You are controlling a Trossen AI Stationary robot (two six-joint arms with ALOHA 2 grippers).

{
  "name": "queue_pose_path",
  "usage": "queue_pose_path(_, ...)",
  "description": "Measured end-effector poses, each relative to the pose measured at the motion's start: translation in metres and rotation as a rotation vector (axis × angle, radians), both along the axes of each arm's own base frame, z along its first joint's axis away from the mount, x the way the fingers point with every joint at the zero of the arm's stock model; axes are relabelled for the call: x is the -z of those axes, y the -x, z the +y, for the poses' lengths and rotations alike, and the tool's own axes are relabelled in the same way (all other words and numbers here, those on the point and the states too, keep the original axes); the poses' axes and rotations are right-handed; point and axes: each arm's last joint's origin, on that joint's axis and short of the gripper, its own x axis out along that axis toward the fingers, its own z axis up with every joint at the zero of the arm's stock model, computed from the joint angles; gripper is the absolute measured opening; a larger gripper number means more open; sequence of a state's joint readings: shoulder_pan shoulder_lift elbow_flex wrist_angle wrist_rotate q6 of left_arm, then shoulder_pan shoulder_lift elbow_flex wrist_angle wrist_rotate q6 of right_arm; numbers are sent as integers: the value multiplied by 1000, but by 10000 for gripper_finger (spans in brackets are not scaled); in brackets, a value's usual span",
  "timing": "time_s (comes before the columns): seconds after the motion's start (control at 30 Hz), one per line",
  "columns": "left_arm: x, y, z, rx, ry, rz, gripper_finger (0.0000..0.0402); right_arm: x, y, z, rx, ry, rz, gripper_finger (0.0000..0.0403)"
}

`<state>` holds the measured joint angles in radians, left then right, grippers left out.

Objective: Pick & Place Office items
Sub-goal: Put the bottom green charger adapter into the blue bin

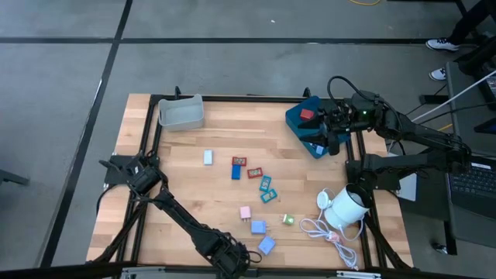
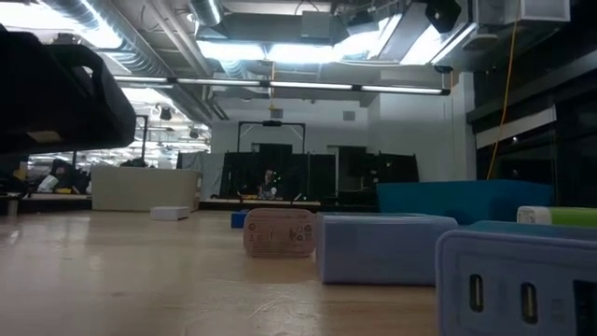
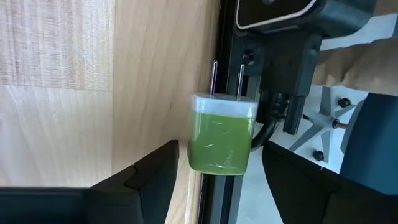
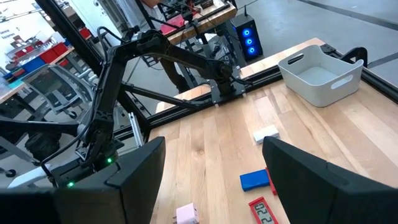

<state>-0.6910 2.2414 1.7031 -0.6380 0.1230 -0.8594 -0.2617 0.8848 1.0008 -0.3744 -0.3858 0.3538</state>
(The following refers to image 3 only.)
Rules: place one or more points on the green wall charger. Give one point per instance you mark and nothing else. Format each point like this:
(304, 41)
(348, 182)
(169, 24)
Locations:
(220, 140)

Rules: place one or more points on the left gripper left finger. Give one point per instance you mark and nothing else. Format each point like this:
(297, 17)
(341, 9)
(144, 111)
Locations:
(143, 193)

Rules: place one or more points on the blue chair seat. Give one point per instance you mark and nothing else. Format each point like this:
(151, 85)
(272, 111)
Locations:
(373, 143)

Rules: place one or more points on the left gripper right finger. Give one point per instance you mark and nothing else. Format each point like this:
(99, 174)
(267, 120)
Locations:
(311, 199)

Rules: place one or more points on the black aluminium table frame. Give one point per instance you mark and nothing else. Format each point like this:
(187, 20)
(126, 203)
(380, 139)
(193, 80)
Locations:
(222, 199)

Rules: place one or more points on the brown crumpled paper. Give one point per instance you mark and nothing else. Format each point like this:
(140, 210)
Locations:
(360, 68)

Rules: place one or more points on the grey star chair base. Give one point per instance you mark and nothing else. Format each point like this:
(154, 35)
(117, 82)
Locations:
(323, 121)

